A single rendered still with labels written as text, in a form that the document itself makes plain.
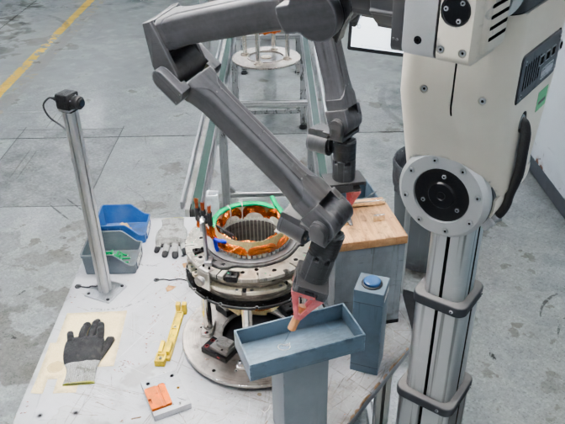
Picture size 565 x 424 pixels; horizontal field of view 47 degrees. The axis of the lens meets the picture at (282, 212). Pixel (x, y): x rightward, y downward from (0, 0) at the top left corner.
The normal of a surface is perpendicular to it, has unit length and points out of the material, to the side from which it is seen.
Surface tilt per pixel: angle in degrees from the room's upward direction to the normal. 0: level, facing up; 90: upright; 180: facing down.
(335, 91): 79
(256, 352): 0
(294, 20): 103
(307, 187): 42
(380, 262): 90
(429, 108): 109
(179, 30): 98
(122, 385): 0
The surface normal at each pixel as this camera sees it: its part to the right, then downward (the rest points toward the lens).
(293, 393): 0.34, 0.48
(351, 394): -0.01, -0.85
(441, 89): -0.59, 0.43
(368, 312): -0.33, 0.50
